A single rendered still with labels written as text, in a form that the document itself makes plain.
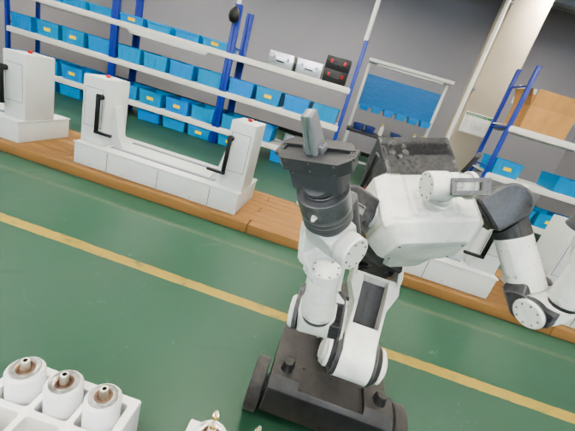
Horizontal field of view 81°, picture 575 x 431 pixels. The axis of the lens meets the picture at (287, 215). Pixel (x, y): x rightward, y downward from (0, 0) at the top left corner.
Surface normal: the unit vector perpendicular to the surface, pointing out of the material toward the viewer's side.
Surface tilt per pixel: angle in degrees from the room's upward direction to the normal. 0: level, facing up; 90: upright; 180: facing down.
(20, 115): 90
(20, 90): 90
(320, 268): 15
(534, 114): 90
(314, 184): 124
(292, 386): 45
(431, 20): 90
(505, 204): 75
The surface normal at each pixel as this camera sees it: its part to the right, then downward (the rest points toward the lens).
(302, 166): -0.45, 0.70
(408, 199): 0.08, -0.46
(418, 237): 0.11, 0.30
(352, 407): 0.27, -0.89
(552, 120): -0.12, 0.33
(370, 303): 0.00, -0.23
